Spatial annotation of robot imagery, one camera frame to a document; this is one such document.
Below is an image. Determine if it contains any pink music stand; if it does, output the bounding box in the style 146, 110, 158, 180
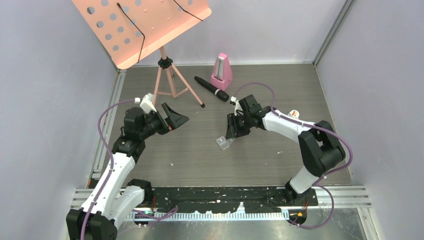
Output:
72, 0, 212, 108

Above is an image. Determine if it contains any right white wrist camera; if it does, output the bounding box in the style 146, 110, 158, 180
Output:
229, 96, 244, 116

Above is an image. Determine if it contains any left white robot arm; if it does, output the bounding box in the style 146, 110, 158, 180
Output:
66, 103, 189, 240

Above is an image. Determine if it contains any clear plastic pill organizer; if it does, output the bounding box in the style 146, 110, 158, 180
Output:
216, 136, 235, 151

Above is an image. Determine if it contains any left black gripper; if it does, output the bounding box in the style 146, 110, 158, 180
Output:
139, 103, 188, 140

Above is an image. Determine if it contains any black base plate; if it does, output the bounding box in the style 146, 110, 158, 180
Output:
137, 186, 318, 214

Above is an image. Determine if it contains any black microphone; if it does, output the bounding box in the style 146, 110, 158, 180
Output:
194, 76, 230, 102

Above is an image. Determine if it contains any white pill bottle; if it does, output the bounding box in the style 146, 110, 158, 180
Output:
287, 109, 300, 120

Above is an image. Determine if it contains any pink metronome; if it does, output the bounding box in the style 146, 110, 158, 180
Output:
210, 53, 233, 91

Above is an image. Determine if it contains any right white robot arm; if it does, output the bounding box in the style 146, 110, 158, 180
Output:
225, 94, 346, 205

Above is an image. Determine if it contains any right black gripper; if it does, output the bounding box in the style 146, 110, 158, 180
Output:
225, 112, 253, 140

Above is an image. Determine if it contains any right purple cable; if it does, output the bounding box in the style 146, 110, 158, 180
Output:
230, 82, 354, 230

